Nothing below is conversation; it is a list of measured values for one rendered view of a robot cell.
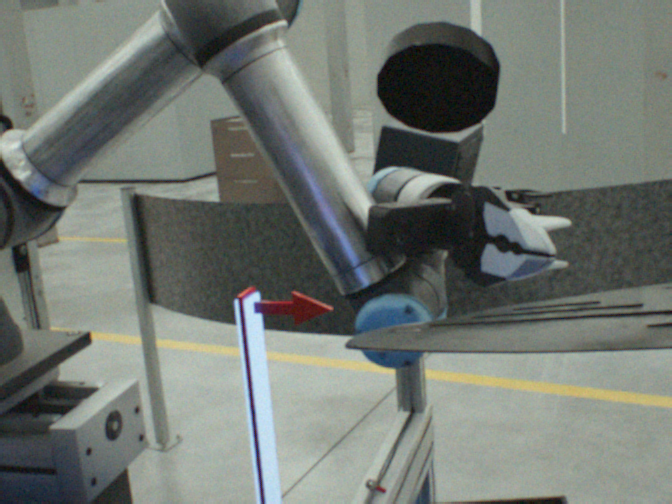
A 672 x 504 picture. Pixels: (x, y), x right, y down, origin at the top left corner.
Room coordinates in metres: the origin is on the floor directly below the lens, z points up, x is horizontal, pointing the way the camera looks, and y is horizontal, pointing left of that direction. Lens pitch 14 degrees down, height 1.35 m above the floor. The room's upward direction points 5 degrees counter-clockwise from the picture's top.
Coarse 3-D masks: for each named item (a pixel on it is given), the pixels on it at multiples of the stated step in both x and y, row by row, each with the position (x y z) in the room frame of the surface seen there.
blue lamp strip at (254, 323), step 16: (256, 320) 0.55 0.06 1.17; (256, 336) 0.55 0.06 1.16; (256, 352) 0.54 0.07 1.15; (256, 368) 0.54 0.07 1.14; (256, 384) 0.54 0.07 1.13; (256, 400) 0.54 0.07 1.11; (272, 432) 0.56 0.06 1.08; (272, 448) 0.55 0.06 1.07; (272, 464) 0.55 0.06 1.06; (272, 480) 0.55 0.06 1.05; (272, 496) 0.54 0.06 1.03
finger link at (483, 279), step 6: (480, 258) 0.70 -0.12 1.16; (474, 264) 0.71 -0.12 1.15; (480, 264) 0.70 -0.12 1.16; (468, 270) 0.72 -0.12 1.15; (474, 270) 0.71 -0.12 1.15; (480, 270) 0.70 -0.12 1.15; (468, 276) 0.72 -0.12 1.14; (474, 276) 0.71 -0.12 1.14; (480, 276) 0.70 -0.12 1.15; (486, 276) 0.69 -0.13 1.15; (492, 276) 0.68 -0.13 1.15; (498, 276) 0.67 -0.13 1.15; (474, 282) 0.71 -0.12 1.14; (480, 282) 0.70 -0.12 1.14; (486, 282) 0.69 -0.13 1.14; (492, 282) 0.68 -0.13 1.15; (498, 282) 0.67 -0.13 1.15
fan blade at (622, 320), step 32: (640, 288) 0.51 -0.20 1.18; (448, 320) 0.51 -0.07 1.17; (480, 320) 0.49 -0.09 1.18; (512, 320) 0.48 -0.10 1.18; (544, 320) 0.47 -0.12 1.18; (576, 320) 0.46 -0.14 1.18; (608, 320) 0.45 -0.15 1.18; (640, 320) 0.44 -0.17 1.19; (448, 352) 0.42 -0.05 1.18; (480, 352) 0.42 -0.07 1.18; (512, 352) 0.42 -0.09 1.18; (544, 352) 0.41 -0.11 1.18; (576, 352) 0.41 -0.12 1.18
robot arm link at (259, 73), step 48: (192, 0) 0.79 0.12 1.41; (240, 0) 0.79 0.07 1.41; (192, 48) 0.80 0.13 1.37; (240, 48) 0.78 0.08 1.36; (288, 48) 0.82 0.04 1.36; (240, 96) 0.79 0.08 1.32; (288, 96) 0.78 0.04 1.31; (288, 144) 0.78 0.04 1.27; (336, 144) 0.79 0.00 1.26; (288, 192) 0.79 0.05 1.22; (336, 192) 0.77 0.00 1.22; (336, 240) 0.77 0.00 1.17; (384, 288) 0.76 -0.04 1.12; (432, 288) 0.83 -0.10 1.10
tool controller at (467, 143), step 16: (384, 128) 1.10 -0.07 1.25; (400, 128) 1.10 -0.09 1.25; (480, 128) 1.27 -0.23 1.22; (384, 144) 1.10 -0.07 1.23; (400, 144) 1.10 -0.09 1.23; (416, 144) 1.09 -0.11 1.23; (432, 144) 1.08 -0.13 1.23; (448, 144) 1.08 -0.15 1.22; (464, 144) 1.13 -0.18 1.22; (480, 144) 1.29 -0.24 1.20; (384, 160) 1.10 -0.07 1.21; (400, 160) 1.10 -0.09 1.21; (416, 160) 1.09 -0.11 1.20; (432, 160) 1.08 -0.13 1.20; (448, 160) 1.08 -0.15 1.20; (464, 160) 1.14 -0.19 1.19; (448, 176) 1.08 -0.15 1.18; (464, 176) 1.17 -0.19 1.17
